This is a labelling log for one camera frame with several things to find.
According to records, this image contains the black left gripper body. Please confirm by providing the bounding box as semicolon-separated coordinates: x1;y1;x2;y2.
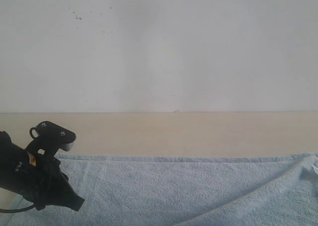
22;154;84;211

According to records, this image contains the light blue fluffy towel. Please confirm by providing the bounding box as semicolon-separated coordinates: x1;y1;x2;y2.
0;153;318;226

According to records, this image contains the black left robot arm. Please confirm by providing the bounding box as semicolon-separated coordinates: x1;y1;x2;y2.
0;131;85;214

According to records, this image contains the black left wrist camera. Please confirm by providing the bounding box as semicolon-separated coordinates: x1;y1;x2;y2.
25;121;77;158

